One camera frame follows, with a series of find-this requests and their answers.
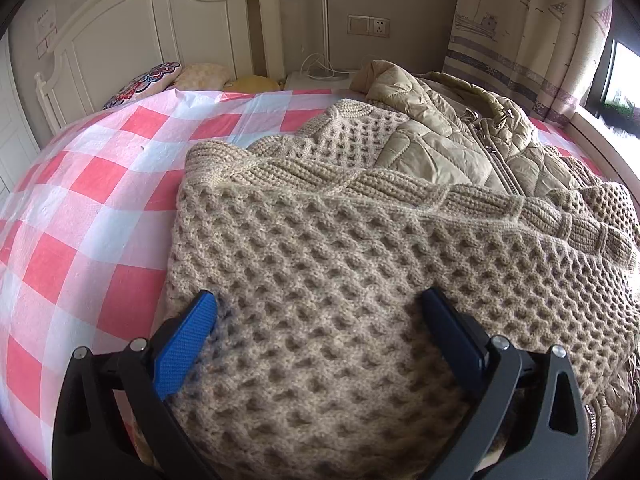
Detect white charger cable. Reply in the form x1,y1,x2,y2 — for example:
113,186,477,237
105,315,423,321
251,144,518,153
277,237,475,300
298,52,352,82

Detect colourful patterned pillow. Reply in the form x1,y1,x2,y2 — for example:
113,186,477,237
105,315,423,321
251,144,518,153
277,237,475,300
103,62,182,110

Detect white wardrobe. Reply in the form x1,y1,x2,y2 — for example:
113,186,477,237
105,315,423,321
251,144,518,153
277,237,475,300
0,32,40,203

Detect patterned beige curtain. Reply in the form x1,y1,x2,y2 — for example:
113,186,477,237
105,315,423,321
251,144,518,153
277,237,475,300
442,0,613,127

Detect yellow pillow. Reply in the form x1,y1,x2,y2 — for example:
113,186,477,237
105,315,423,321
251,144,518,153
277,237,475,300
224,75,281,94

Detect white bedside table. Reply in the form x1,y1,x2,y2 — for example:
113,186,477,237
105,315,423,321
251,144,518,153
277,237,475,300
284,70,357,90

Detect dark framed window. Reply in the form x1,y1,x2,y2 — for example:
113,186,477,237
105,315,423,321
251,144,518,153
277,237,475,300
581,34,640,137

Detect wall socket panel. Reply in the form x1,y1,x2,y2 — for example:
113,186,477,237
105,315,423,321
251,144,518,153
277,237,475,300
347,14,390,38

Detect beige quilted knit-sleeve jacket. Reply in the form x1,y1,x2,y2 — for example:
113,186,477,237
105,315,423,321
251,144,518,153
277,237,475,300
166,61,639,479

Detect white wooden headboard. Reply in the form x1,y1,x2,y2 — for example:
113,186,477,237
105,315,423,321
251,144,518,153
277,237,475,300
35,0,286,133

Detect paper notices on wall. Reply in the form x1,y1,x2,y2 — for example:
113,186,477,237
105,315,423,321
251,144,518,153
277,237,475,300
35,3,58,58

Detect red white checkered bedsheet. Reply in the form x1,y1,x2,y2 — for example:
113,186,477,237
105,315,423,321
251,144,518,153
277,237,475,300
0,86,606,476

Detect cream pillow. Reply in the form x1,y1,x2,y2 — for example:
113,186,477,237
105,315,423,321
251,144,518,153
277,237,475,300
172,63,232,91

